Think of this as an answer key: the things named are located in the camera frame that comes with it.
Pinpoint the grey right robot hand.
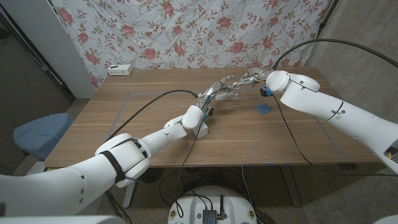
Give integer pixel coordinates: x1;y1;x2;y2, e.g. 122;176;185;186
232;67;273;90

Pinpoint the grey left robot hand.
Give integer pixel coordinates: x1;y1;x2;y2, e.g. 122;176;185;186
196;74;240;119

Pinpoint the white cube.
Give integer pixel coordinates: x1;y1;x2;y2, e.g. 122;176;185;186
193;121;208;139

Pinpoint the blue packet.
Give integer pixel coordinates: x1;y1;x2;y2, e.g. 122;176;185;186
254;103;274;115

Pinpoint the floral backdrop cloth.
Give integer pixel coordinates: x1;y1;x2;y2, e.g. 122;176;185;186
49;0;332;91

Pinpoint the black backdrop pole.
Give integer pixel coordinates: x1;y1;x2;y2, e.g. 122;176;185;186
316;0;340;32

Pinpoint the white power strip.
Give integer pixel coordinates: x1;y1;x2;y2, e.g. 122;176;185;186
107;63;134;77

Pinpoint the round black floor base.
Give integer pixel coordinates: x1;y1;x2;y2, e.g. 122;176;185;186
138;169;165;184

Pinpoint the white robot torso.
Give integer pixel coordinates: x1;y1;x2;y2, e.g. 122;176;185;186
167;185;258;224

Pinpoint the grey table leg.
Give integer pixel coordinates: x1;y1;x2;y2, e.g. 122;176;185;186
281;166;302;208

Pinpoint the black module with antenna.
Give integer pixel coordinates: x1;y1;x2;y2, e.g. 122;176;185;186
202;195;228;224

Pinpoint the white table leg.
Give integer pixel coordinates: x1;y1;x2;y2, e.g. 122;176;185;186
122;182;137;209

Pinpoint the black power adapter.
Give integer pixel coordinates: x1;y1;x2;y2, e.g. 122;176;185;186
254;210;275;224

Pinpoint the blue padded stool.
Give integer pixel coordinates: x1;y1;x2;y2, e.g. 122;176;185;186
12;112;74;162

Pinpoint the white partition panel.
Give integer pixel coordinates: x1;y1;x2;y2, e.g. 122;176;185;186
0;0;96;100

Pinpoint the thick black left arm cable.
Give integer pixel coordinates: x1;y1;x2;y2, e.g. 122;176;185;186
105;89;199;142

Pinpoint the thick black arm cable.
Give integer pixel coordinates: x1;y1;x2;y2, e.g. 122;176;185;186
272;38;398;71
105;89;199;142

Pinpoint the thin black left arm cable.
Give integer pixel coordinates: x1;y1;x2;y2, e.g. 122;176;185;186
157;119;206;218

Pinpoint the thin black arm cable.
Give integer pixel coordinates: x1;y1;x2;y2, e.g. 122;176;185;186
157;119;206;218
272;95;398;177

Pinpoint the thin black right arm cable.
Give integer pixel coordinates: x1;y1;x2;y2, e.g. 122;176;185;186
272;95;398;177

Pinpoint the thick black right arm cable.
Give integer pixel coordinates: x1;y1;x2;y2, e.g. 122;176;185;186
272;38;398;71

